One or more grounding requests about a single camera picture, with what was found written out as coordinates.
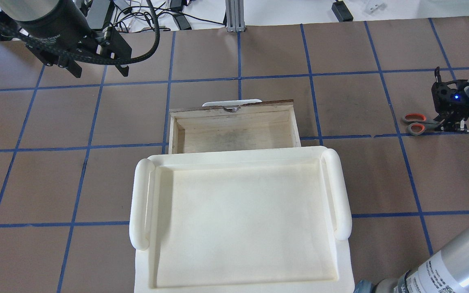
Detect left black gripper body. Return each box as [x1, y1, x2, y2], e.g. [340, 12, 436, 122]
[25, 25, 132, 68]

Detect black power adapter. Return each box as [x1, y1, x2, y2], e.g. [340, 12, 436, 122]
[331, 0, 353, 22]

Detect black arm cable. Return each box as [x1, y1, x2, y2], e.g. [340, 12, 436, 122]
[0, 0, 161, 66]

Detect orange grey handled scissors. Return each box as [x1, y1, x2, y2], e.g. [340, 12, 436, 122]
[402, 113, 444, 136]

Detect white plastic tray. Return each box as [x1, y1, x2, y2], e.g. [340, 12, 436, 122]
[129, 146, 354, 293]

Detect wooden drawer with white handle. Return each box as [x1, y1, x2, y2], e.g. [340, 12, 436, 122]
[167, 99, 301, 154]

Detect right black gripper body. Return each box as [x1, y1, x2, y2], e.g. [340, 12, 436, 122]
[431, 80, 469, 120]

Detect aluminium frame post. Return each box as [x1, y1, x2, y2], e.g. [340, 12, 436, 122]
[225, 0, 246, 32]

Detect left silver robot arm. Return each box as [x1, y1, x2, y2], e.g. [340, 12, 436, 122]
[0, 0, 132, 59]

